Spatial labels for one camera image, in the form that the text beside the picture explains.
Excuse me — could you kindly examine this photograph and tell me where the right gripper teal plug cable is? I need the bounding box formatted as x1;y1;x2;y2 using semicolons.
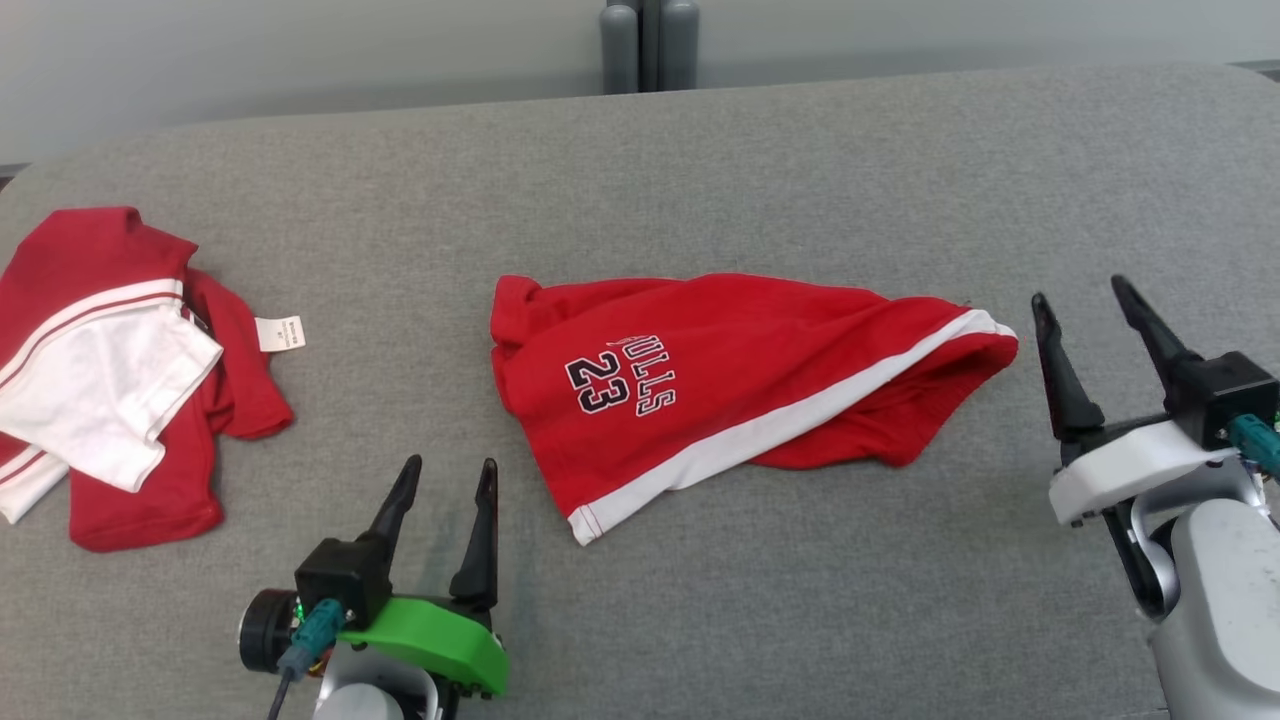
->
1228;412;1280;479

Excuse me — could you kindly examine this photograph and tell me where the red Bulls 23 garment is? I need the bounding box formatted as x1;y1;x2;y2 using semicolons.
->
489;272;1020;547

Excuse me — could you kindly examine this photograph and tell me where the left gripper teal plug cable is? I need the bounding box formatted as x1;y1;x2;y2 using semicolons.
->
266;598;347;720

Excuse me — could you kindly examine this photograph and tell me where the dark red white shirt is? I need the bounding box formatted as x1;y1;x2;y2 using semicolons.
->
0;205;306;554

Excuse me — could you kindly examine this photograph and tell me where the gripper teal plug cable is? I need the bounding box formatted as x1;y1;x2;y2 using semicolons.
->
266;598;347;720
1228;412;1280;479

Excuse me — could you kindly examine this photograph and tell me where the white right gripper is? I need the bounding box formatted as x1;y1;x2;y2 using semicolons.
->
1032;275;1261;529

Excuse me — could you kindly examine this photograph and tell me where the grey rounded cylinder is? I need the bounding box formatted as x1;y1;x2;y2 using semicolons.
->
660;0;701;92
600;0;641;95

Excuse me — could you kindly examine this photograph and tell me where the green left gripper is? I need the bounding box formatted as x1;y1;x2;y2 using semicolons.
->
238;455;511;701

